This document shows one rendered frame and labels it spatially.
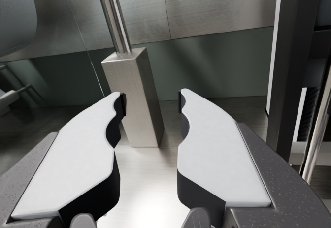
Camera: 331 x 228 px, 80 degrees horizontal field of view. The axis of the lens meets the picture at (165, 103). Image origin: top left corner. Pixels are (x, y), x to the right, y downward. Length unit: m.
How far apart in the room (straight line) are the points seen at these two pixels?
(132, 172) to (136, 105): 0.17
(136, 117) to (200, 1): 0.39
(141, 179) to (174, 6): 0.51
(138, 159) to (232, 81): 0.42
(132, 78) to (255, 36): 0.41
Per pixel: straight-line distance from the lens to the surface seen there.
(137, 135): 0.58
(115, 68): 0.49
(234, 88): 0.77
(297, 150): 0.35
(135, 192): 0.51
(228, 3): 0.68
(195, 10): 0.68
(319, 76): 0.30
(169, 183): 0.50
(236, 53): 0.72
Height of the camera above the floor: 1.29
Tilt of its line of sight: 30 degrees down
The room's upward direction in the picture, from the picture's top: 12 degrees counter-clockwise
